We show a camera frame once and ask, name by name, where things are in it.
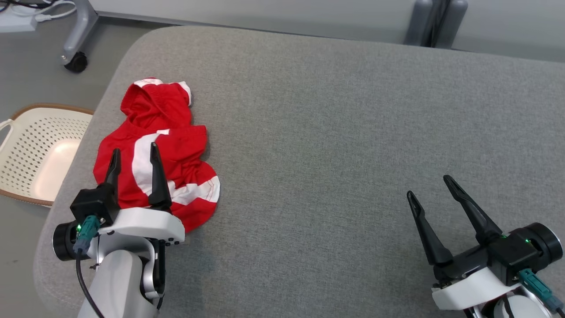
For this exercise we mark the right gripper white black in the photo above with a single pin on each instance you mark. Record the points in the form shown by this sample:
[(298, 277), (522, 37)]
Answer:
[(468, 287)]

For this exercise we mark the white power strip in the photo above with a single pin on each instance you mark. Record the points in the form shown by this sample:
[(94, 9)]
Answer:
[(17, 23)]

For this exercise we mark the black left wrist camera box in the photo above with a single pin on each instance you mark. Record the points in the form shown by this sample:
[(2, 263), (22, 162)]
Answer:
[(92, 203)]

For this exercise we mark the grey cart leg with caster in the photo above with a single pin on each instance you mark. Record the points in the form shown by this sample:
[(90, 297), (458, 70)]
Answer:
[(84, 26)]

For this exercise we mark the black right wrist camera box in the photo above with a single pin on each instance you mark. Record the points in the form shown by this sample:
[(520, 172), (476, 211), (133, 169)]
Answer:
[(514, 256)]

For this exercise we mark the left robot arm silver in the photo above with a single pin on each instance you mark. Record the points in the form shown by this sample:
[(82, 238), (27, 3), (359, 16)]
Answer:
[(119, 282)]

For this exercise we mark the grey partition joint post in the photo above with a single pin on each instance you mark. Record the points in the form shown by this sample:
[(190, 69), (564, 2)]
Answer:
[(423, 22)]

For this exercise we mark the red white hooded garment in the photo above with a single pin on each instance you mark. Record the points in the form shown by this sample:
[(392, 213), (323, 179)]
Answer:
[(185, 154)]

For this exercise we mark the cream perforated laundry basket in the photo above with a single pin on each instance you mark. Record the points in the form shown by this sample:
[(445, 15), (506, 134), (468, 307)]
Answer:
[(39, 154)]

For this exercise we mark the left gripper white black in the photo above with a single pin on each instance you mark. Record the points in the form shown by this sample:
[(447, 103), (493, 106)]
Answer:
[(141, 223)]

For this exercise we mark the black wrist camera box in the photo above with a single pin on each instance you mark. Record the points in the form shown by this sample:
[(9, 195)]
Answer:
[(92, 203), (514, 256)]

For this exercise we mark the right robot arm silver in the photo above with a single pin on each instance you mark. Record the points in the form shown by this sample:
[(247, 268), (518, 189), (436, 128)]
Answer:
[(547, 243)]

